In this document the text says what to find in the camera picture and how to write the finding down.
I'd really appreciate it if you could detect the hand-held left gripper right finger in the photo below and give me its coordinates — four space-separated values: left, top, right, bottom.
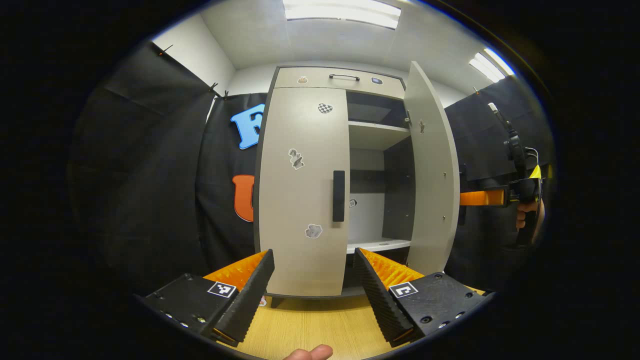
353 247 493 349

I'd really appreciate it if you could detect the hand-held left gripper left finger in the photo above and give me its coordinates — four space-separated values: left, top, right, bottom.
142 249 276 347

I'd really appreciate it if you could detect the light grey cabinet door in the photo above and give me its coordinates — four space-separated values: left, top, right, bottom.
403 61 461 276
255 86 350 298

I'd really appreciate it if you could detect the light grey shoe cabinet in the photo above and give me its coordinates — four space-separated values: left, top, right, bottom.
252 65 461 301

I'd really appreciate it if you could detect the small ceiling light panel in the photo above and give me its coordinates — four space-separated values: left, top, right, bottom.
468 47 516 83

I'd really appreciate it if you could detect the long ceiling light panel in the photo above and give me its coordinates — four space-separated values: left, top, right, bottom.
282 0 402 30

